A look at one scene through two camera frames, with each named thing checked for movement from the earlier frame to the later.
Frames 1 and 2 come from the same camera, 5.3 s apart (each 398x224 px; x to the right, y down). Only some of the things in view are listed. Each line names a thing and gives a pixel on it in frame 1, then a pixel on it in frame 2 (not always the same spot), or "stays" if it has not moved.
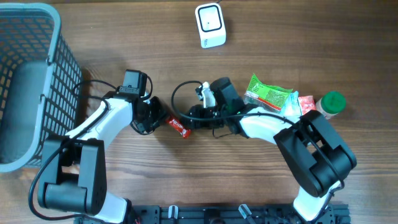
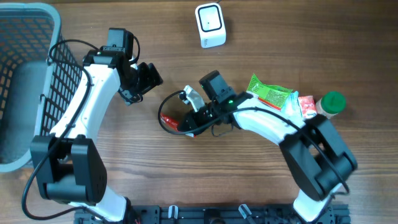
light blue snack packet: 291,110 stays
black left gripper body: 154,113 to 142,80
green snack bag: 270,96 stays
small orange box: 306,104 stays
